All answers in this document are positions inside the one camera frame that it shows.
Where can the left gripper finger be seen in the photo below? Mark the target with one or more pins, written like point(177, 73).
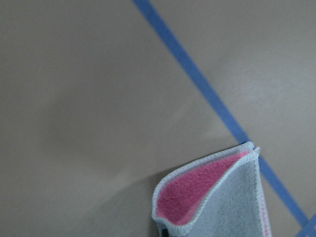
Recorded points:
point(164, 233)

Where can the blue tape line lengthwise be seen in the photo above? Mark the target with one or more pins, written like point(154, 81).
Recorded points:
point(215, 102)

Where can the pink towel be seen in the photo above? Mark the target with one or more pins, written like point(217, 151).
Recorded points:
point(220, 195)

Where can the blue tape line crosswise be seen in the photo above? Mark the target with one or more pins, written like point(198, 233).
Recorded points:
point(309, 230)

